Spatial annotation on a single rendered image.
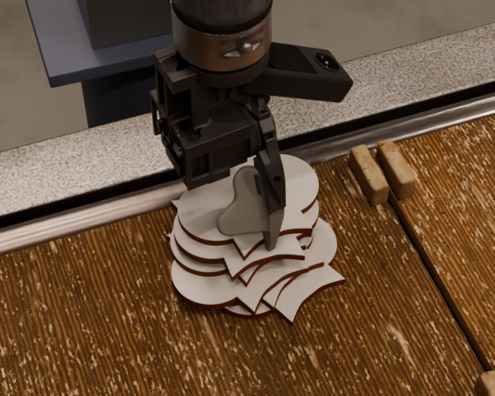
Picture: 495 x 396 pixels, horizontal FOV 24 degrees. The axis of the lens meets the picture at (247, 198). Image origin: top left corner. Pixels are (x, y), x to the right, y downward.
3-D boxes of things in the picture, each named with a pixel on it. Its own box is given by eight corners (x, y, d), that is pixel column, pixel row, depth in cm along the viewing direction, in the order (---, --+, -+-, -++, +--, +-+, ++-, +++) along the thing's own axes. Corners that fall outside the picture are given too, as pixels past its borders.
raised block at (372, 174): (346, 164, 114) (348, 146, 112) (363, 159, 114) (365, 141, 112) (371, 208, 110) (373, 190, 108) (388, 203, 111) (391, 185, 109)
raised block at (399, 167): (372, 158, 114) (375, 139, 112) (389, 152, 115) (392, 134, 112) (397, 202, 111) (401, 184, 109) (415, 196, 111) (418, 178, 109)
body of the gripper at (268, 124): (152, 136, 98) (142, 32, 88) (242, 103, 100) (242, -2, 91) (190, 199, 93) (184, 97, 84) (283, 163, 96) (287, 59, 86)
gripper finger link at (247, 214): (221, 268, 100) (197, 174, 95) (281, 243, 101) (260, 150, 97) (235, 282, 97) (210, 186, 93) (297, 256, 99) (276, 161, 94)
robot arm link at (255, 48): (243, -46, 87) (295, 20, 83) (244, 0, 91) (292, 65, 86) (154, -16, 85) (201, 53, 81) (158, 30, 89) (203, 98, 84)
